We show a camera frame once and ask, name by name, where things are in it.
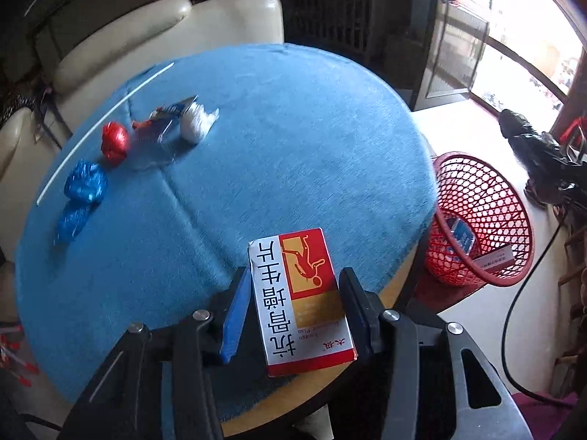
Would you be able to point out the purple cloth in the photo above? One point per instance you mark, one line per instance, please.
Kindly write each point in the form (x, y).
(541, 417)

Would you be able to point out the dark framed glass door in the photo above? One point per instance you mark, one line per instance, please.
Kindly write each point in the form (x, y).
(451, 55)

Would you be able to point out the white red small box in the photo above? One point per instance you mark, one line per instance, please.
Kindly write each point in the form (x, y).
(493, 260)

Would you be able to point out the red white medicine box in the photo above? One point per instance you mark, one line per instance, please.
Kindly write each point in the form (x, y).
(302, 311)

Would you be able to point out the white plastic bag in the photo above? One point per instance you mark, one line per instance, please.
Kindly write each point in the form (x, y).
(197, 121)

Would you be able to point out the cream leather sofa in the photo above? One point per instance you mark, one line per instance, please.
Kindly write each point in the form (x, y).
(137, 36)

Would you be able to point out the blue plastic bag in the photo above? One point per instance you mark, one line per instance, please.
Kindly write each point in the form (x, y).
(85, 181)
(71, 222)

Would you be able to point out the orange wrapper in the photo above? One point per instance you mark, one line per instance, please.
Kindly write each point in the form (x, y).
(141, 124)

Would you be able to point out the clear plastic wrapper blue label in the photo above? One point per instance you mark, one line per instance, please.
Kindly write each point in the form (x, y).
(160, 142)

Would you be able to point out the blue small box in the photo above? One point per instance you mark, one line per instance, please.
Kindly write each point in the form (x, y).
(461, 233)

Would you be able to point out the black bundle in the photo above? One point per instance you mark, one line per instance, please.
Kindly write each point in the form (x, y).
(536, 156)

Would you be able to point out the red mesh basket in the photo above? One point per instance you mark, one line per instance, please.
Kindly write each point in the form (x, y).
(481, 183)

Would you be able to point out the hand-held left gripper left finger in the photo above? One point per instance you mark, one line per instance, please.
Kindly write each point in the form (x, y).
(234, 316)

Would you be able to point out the blue tablecloth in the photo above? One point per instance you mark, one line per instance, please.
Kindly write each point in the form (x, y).
(275, 146)

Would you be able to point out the dark slatted wooden cabinet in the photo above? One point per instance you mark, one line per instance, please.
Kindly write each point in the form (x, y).
(330, 13)

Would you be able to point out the white thin strip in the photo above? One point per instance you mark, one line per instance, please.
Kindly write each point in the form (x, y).
(151, 79)

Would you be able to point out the dark patterned cloth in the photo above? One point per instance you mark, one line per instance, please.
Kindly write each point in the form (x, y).
(18, 103)

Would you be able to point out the red plastic bag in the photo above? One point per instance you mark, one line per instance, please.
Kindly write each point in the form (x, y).
(114, 142)

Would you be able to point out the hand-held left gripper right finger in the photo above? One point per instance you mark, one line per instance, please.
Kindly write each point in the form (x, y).
(355, 311)

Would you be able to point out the round wooden table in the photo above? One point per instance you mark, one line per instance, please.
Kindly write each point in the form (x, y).
(293, 403)

